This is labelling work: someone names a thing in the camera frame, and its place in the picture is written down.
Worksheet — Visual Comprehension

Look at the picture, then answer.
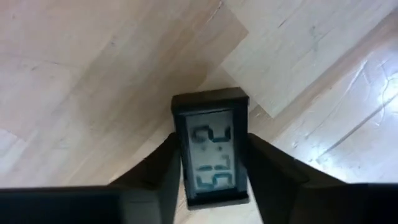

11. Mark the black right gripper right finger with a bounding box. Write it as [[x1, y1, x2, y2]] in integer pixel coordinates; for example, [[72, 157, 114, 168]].
[[247, 133, 398, 224]]

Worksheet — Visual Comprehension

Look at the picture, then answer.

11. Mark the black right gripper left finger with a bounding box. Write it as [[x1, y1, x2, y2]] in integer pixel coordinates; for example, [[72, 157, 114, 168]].
[[0, 133, 182, 224]]

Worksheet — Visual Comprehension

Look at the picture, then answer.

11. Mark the black digital clock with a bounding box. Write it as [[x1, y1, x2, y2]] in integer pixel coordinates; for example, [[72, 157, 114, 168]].
[[170, 86, 251, 208]]

